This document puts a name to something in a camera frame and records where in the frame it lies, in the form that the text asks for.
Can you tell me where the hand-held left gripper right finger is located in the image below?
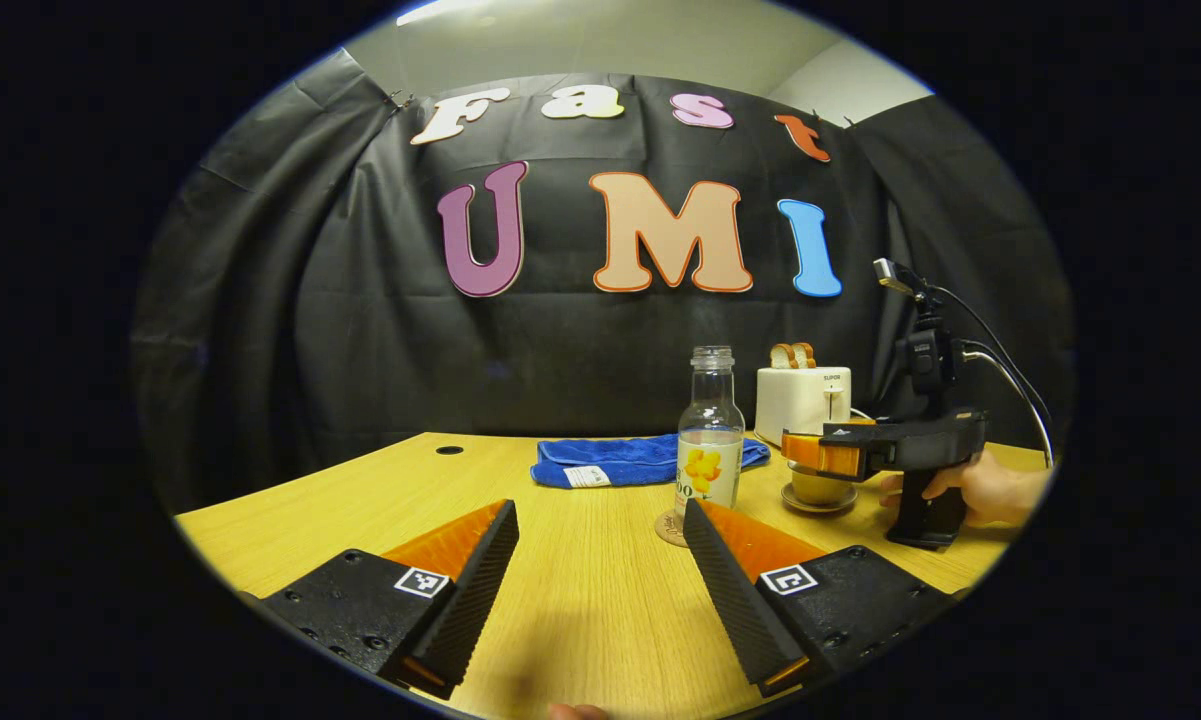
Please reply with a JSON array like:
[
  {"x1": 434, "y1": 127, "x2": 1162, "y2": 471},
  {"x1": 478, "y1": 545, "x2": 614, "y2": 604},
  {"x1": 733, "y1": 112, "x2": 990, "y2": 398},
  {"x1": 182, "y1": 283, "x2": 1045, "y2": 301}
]
[{"x1": 682, "y1": 498, "x2": 961, "y2": 699}]

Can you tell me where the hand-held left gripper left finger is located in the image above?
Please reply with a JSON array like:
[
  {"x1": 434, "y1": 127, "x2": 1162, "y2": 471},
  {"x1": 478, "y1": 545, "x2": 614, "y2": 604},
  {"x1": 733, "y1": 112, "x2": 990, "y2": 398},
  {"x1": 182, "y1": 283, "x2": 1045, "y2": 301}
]
[{"x1": 260, "y1": 498, "x2": 521, "y2": 701}]

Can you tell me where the cream ceramic teacup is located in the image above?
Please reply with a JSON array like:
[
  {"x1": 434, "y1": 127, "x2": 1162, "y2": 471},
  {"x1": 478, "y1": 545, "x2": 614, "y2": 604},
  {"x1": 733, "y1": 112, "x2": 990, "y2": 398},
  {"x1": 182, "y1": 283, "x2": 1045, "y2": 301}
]
[{"x1": 788, "y1": 462, "x2": 856, "y2": 506}]

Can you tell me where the round brown coaster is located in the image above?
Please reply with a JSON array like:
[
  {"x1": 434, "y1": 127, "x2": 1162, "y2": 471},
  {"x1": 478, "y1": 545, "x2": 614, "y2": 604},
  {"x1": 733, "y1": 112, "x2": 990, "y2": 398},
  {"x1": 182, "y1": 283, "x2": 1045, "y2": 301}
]
[{"x1": 655, "y1": 508, "x2": 701, "y2": 548}]

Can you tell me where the clear glass water bottle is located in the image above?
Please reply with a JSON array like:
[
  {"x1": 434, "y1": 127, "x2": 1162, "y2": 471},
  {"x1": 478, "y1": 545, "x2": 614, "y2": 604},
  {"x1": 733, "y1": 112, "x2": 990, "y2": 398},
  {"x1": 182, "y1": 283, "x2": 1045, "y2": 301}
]
[{"x1": 674, "y1": 346, "x2": 746, "y2": 521}]

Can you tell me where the cream ceramic saucer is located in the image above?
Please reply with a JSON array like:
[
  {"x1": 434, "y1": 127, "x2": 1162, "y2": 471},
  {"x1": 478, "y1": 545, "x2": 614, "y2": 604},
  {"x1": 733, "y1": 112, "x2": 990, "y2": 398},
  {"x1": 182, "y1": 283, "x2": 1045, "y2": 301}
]
[{"x1": 781, "y1": 483, "x2": 859, "y2": 515}]

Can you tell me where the cream toaster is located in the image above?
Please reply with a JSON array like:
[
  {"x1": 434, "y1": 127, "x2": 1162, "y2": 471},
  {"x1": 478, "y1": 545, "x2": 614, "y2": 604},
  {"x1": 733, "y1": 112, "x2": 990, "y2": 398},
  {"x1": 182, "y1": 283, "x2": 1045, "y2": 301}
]
[{"x1": 755, "y1": 366, "x2": 853, "y2": 448}]

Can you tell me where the blue folded towel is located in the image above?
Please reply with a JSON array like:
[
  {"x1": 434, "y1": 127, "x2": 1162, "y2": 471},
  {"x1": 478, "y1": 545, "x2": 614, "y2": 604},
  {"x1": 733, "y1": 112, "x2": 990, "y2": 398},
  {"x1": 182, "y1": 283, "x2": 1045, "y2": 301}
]
[{"x1": 531, "y1": 435, "x2": 772, "y2": 490}]

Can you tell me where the black backdrop cloth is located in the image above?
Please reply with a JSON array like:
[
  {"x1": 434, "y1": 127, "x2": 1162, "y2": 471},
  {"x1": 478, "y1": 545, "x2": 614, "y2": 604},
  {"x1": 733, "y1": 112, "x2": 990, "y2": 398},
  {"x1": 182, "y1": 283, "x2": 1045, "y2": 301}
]
[{"x1": 130, "y1": 48, "x2": 1076, "y2": 516}]

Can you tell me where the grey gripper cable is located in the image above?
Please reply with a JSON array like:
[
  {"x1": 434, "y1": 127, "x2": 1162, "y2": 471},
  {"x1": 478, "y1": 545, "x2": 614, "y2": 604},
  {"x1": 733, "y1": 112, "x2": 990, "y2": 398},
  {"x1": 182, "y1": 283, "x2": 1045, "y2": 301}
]
[{"x1": 960, "y1": 348, "x2": 1054, "y2": 469}]

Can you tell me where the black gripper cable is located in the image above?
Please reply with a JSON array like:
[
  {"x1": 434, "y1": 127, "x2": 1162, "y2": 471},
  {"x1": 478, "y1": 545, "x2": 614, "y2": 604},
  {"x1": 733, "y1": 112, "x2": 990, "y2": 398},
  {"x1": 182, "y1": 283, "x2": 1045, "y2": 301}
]
[{"x1": 932, "y1": 284, "x2": 1056, "y2": 466}]

